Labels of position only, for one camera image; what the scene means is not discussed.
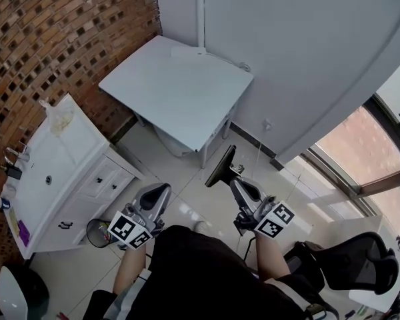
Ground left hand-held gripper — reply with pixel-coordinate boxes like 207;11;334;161
107;183;173;250

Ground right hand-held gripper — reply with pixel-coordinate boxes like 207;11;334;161
229;177;296;239

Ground person's right forearm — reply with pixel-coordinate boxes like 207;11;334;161
253;233;291;283

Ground person's left forearm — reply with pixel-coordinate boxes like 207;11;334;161
112;241;147;295

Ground person's white shoe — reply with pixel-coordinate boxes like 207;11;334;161
191;220;213;233

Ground person's black clothing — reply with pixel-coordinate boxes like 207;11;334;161
83;225;324;320

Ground white sink cabinet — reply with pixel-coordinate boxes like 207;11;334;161
0;93;146;261

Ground white square table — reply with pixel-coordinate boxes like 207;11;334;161
98;34;255;169

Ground black mesh office chair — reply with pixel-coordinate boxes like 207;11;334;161
286;231;399;296

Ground dark framed window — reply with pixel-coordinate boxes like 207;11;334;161
303;93;400;243

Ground clear plastic bag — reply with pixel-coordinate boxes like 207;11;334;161
39;98;76;136

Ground purple cloth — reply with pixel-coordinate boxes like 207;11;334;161
15;219;31;247

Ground yellow cloth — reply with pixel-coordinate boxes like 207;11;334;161
8;207;21;236

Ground black soap dispenser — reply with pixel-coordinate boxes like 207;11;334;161
5;164;23;180

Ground chrome faucet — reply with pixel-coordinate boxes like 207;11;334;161
3;147;33;165

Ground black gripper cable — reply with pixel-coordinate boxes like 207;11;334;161
241;235;256;263

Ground black wire trash bin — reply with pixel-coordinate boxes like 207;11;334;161
86;217;119;249

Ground white power cable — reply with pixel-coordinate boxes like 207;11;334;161
205;52;251;73

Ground white wall conduit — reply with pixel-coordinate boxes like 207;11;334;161
196;0;206;49

